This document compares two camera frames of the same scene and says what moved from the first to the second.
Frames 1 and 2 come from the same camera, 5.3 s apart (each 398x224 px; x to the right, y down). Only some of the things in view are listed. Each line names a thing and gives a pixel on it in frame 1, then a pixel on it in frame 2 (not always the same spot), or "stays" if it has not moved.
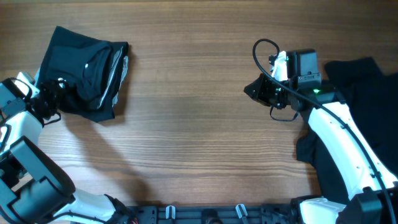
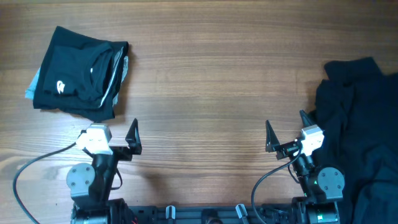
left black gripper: (51, 88) -> (135, 144)
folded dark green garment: (92, 70) stays
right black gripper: (268, 91) -> (288, 148)
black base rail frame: (214, 214) stays
